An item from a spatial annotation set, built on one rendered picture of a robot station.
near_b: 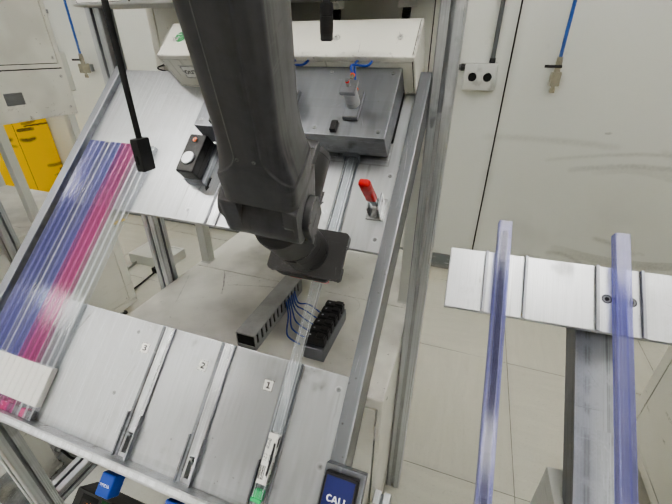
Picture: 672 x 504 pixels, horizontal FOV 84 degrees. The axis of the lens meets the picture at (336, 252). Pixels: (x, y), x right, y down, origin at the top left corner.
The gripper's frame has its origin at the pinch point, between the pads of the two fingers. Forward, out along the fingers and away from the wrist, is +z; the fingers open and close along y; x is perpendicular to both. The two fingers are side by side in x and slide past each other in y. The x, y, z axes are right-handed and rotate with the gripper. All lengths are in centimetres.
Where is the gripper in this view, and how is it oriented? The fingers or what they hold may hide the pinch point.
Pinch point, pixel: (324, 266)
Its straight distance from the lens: 57.5
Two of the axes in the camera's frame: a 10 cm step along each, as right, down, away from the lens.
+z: 2.2, 2.7, 9.4
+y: -9.5, -1.7, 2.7
